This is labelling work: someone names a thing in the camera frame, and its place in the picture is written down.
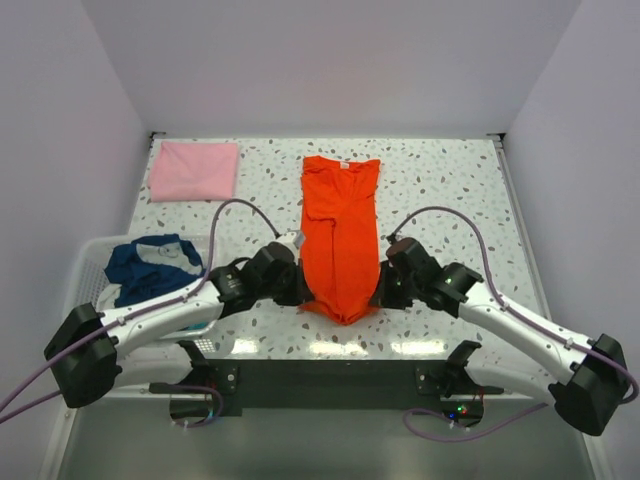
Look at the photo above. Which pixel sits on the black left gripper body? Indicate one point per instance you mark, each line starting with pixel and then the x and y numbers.
pixel 288 290

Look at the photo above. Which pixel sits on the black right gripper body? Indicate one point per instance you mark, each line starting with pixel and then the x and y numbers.
pixel 395 291

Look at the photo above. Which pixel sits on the orange t shirt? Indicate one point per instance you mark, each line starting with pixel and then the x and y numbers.
pixel 340 254

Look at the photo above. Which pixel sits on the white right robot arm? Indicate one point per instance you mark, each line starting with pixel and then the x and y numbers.
pixel 583 379

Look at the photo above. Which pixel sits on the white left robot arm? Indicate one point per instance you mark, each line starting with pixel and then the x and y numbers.
pixel 93 352

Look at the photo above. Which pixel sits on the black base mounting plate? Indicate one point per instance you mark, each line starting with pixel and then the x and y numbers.
pixel 321 385

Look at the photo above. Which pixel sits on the navy blue t shirt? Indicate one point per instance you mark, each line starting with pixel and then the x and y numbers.
pixel 153 266

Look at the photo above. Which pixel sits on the folded pink t shirt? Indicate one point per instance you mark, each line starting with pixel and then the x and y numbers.
pixel 189 172

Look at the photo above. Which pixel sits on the white garment in basket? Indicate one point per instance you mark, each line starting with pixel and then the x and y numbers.
pixel 108 297

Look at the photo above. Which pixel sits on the white plastic laundry basket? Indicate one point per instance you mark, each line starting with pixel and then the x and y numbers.
pixel 90 280

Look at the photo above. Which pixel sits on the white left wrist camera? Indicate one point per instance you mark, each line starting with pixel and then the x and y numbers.
pixel 292 239

